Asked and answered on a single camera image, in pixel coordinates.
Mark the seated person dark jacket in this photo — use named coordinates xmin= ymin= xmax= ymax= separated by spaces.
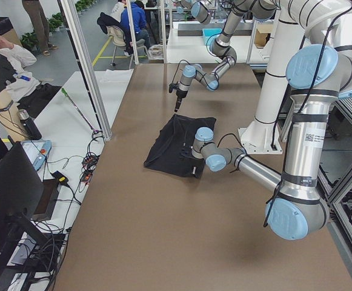
xmin=97 ymin=1 xmax=151 ymax=56

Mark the blue teach pendant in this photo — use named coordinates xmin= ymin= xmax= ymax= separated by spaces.
xmin=21 ymin=139 xmax=51 ymax=170

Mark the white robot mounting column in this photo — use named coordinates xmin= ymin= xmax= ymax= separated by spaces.
xmin=237 ymin=0 xmax=352 ymax=155

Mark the black power strip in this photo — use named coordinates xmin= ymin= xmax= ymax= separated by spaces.
xmin=80 ymin=153 xmax=99 ymax=185

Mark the black graphic t-shirt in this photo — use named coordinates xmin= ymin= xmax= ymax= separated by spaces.
xmin=144 ymin=114 xmax=216 ymax=179

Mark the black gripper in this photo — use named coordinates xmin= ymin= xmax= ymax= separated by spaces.
xmin=168 ymin=83 xmax=187 ymax=113
xmin=179 ymin=147 xmax=200 ymax=178

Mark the cardboard box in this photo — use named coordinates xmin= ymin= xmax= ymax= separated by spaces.
xmin=254 ymin=23 xmax=273 ymax=49

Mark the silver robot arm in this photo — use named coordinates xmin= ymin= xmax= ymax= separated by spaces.
xmin=169 ymin=1 xmax=352 ymax=240
xmin=167 ymin=1 xmax=277 ymax=112

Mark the aluminium frame cage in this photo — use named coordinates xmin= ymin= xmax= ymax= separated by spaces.
xmin=58 ymin=0 xmax=112 ymax=141

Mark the black computer monitor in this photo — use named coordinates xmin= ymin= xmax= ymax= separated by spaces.
xmin=0 ymin=142 xmax=47 ymax=266

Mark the black water bottle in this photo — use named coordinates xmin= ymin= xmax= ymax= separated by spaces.
xmin=18 ymin=109 xmax=42 ymax=140

